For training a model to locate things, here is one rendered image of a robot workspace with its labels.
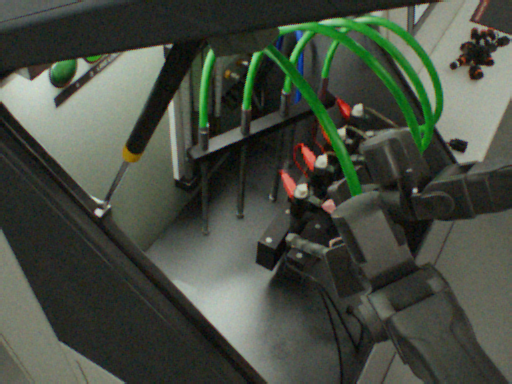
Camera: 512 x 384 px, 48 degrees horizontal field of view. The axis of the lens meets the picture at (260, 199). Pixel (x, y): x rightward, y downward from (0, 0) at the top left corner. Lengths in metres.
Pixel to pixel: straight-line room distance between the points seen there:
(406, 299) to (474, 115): 0.92
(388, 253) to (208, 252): 0.69
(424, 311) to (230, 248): 0.76
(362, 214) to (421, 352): 0.16
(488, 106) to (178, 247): 0.79
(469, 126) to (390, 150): 0.60
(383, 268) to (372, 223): 0.05
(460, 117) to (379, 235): 0.85
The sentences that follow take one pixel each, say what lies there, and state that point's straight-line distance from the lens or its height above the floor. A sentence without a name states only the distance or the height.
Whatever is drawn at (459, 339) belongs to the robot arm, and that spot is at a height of 1.45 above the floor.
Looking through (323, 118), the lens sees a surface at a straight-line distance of 0.69.
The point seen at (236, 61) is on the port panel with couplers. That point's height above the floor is 1.11.
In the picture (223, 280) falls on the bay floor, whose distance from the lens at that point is 1.19.
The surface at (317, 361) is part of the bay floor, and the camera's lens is 1.13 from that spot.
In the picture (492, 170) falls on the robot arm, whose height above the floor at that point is 1.35.
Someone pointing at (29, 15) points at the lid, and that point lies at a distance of 0.45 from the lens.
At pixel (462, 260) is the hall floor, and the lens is 2.40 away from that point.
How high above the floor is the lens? 1.87
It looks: 52 degrees down
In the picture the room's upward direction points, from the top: 6 degrees clockwise
